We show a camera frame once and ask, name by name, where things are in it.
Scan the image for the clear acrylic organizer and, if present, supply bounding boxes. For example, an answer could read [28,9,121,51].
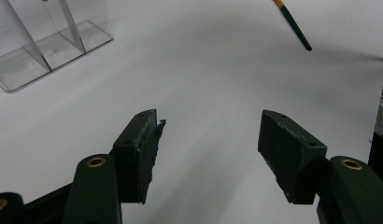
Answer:
[0,0,115,93]

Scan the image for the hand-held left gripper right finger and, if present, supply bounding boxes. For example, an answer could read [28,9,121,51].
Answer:
[257,108,330,205]

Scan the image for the dark gold beige-tipped makeup brush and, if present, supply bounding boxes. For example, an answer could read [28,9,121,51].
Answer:
[273,0,313,52]

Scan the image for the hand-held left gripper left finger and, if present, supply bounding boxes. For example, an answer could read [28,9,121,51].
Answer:
[112,108,167,205]

